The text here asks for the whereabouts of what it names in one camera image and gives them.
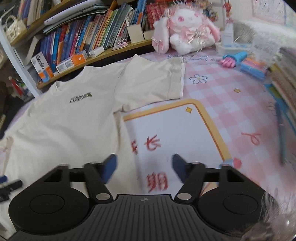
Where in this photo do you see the pink white bunny plush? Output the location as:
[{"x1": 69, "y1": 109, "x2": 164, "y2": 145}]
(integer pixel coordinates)
[{"x1": 152, "y1": 4, "x2": 220, "y2": 55}]

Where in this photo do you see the white orange medicine box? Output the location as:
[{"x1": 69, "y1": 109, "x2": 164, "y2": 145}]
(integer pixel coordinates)
[{"x1": 31, "y1": 52, "x2": 54, "y2": 83}]

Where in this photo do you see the cream t-shirt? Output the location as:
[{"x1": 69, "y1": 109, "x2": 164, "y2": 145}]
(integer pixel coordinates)
[{"x1": 0, "y1": 54, "x2": 187, "y2": 239}]

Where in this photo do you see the row of colourful books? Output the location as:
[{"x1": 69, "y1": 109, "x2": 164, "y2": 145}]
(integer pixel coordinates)
[{"x1": 40, "y1": 1, "x2": 146, "y2": 71}]

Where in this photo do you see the wooden bookshelf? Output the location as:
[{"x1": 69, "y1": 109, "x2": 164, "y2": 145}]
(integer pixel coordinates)
[{"x1": 1, "y1": 1, "x2": 152, "y2": 97}]

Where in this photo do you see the white orange flat box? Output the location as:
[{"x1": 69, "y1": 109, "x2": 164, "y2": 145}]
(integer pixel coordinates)
[{"x1": 56, "y1": 50, "x2": 88, "y2": 73}]

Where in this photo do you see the small white plastic item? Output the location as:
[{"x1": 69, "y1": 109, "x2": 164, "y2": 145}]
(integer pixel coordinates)
[{"x1": 89, "y1": 46, "x2": 105, "y2": 58}]

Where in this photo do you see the blue pink toy hand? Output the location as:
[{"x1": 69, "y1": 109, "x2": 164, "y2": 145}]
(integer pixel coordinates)
[{"x1": 220, "y1": 51, "x2": 247, "y2": 68}]

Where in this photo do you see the pink checkered table mat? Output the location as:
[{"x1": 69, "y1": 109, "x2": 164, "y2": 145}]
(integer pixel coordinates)
[{"x1": 121, "y1": 52, "x2": 295, "y2": 200}]

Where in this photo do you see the small white beige box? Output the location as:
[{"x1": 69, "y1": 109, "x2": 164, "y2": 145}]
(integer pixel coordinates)
[{"x1": 127, "y1": 24, "x2": 144, "y2": 43}]

